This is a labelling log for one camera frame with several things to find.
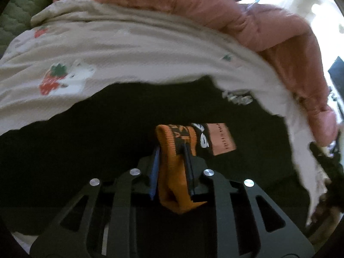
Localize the beige strawberry print bedsheet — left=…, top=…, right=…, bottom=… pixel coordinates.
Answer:
left=1, top=0, right=324, bottom=213

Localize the black monitor screen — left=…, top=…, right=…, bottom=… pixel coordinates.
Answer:
left=328, top=57, right=344, bottom=91

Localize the pink quilted comforter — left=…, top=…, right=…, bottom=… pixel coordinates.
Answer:
left=53, top=0, right=338, bottom=147

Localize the black orange sock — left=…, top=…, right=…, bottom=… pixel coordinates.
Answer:
left=155, top=122, right=237, bottom=214
left=1, top=77, right=310, bottom=235

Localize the green quilted headboard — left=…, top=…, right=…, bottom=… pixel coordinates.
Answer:
left=1, top=0, right=52, bottom=55

